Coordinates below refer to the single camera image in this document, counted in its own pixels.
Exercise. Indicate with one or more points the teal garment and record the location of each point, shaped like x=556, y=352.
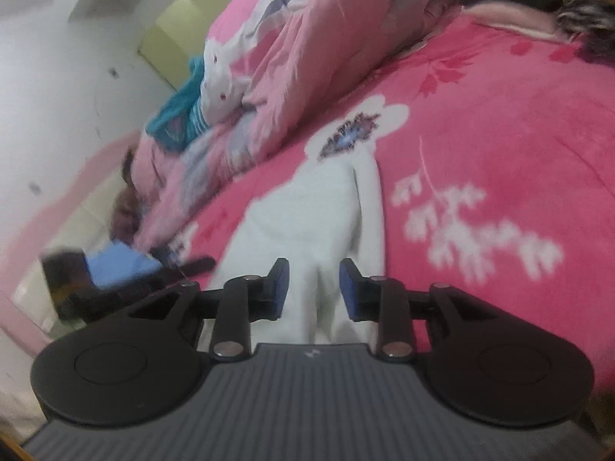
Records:
x=173, y=120

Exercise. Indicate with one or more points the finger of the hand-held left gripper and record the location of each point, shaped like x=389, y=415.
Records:
x=192, y=268

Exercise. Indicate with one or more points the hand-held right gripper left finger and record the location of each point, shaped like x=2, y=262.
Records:
x=281, y=289

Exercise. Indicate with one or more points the pale yellow wardrobe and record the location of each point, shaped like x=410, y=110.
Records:
x=192, y=24

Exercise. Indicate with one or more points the pink floral bed blanket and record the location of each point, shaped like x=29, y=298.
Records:
x=480, y=129

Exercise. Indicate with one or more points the pink patterned quilt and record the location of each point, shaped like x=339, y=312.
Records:
x=312, y=33

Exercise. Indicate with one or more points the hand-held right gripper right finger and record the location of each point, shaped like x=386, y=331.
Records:
x=347, y=290

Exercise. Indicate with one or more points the blue folded garment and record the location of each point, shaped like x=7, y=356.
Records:
x=122, y=264

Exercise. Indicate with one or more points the white sweatshirt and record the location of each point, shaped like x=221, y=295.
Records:
x=298, y=211

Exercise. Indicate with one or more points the dark brown cloth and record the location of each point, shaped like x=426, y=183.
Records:
x=125, y=211

